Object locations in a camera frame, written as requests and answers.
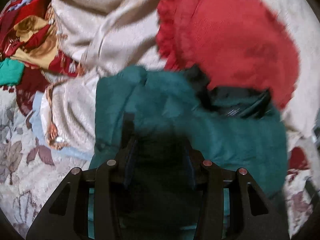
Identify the red gold floral cloth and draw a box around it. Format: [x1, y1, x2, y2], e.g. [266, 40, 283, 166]
[1, 0, 80, 77]

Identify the teal quilted puffer jacket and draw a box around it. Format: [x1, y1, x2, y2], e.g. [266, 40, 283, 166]
[87, 64, 288, 240]

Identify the beige patterned bed cover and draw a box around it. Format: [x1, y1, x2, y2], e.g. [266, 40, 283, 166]
[41, 0, 319, 153]

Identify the floral white red blanket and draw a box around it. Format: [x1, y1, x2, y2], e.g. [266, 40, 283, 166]
[1, 88, 90, 238]

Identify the bright green cloth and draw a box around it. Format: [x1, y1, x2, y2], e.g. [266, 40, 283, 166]
[0, 59, 24, 86]

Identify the light blue cloth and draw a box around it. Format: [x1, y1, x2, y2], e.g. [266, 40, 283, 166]
[29, 91, 93, 161]

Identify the red ruffled heart pillow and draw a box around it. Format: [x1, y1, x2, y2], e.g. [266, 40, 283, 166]
[156, 0, 299, 109]

